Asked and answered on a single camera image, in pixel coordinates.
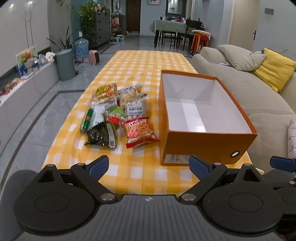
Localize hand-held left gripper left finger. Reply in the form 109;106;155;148
37;155;117;204

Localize grey chest of drawers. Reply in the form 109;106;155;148
94;12;111;48

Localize black dining chair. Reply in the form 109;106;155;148
176;31;185;48
161;30;176;48
184;19;203;51

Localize pink cushion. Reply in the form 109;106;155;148
287;119;296;159

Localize blue water bottle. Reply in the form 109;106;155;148
72;37;89;59

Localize cookie packet with yellow label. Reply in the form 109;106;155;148
92;83;118;102

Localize dark green seaweed packet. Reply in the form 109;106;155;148
84;121;119;150

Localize red stool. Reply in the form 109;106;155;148
191;30;211;55

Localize white door with handle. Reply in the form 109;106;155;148
228;0;263;52

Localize red stick snack packet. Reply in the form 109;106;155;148
121;117;160;149

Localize white low cabinet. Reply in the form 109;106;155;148
0;61;59;153

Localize brown door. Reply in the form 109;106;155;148
126;0;141;32

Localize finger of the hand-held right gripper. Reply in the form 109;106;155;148
269;156;296;174

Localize green and red sausage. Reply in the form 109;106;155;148
80;108;94;135

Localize dining table with green cloth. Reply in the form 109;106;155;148
150;20;192;48

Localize bear picture board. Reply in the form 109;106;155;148
16;46;38;78

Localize grey cushion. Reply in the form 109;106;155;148
216;44;267;72

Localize pink small heater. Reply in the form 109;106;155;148
88;50;100;65

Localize beige sofa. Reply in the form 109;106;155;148
191;46;296;173

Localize long-leaf potted plant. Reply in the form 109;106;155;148
46;27;74;51

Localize colourful snacks on cabinet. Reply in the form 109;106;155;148
0;77;22;95

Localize clear packet with white label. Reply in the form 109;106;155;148
120;94;146;120

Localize dark framed wall mirror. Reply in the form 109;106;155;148
165;0;186;16

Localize large leafy green plant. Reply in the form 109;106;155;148
78;1;97;43

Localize white snack packet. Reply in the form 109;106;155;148
91;103;109;128

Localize grey round planter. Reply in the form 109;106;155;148
55;49;77;81

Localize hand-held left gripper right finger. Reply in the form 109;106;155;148
178;155;265;205

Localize shelf with toys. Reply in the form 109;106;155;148
110;14;126;39

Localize yellow checked tablecloth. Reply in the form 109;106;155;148
41;50;265;195

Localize green raisin packet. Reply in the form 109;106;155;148
105;105;126;118

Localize yellow cushion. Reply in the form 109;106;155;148
251;47;296;93

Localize orange cardboard box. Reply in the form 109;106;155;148
158;70;258;166

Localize yellow and blue pastry packet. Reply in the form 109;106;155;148
117;84;148;100

